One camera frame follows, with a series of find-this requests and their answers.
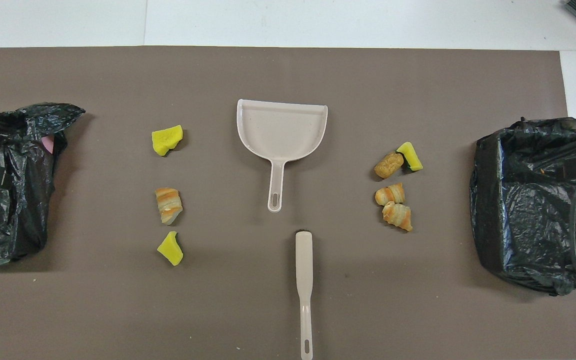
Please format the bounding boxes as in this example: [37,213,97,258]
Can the yellow green sponge wedge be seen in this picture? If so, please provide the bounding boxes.
[156,230,185,267]

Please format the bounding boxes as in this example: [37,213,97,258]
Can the beige brush black bristles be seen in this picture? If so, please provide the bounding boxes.
[295,230,315,360]

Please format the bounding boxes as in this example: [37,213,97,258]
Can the black bag lined bin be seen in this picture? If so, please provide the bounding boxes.
[0,102,86,266]
[469,116,576,297]

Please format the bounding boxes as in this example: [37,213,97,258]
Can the brown bread roll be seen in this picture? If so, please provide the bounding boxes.
[373,151,405,180]

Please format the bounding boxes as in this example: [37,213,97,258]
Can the yellow green sponge block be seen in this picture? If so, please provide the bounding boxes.
[396,141,424,172]

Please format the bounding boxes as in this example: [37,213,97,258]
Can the brown table mat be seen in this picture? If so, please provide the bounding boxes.
[0,46,576,360]

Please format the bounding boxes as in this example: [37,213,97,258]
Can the lumpy yellow sponge chunk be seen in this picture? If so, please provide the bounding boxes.
[151,124,184,157]

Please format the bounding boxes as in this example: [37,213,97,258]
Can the orange white striped croissant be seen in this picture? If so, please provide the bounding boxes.
[154,187,184,225]

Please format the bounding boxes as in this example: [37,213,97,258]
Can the small golden croissant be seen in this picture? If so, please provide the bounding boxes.
[374,182,406,206]

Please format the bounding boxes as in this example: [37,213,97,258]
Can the pale layered croissant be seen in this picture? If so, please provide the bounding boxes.
[381,201,414,232]

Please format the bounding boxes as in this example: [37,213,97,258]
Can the beige plastic dustpan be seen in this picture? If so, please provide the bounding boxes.
[236,98,329,213]

